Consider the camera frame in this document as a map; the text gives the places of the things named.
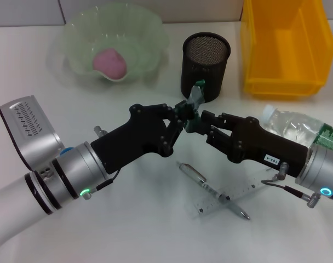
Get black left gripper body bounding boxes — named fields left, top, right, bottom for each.
left=90, top=103, right=175, bottom=175

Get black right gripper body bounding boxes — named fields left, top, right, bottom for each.
left=223, top=116, right=312, bottom=179

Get green silver plastic wrapper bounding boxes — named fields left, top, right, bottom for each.
left=183, top=78, right=206, bottom=134

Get clear water bottle green label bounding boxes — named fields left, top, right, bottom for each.
left=260, top=105, right=333, bottom=155

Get silver ballpoint pen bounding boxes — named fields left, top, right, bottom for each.
left=176, top=161, right=251, bottom=221

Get black mesh pen holder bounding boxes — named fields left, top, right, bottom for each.
left=180, top=32, right=232, bottom=104

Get blue scissors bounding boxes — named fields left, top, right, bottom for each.
left=59, top=146, right=75, bottom=158

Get transparent plastic ruler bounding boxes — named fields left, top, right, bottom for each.
left=190, top=167, right=283, bottom=219

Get green translucent fruit bowl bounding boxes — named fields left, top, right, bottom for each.
left=60, top=3, right=171, bottom=84

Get yellow plastic bin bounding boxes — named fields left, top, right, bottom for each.
left=239, top=0, right=333, bottom=100

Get left arm connector cable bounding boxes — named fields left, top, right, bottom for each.
left=82, top=125, right=123, bottom=201

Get arm connector cable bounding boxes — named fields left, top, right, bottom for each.
left=82, top=125, right=123, bottom=201
left=260, top=162, right=323, bottom=209

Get right arm connector cable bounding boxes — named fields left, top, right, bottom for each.
left=260, top=162, right=323, bottom=209

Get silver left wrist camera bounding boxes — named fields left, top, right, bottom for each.
left=0, top=94, right=64, bottom=173

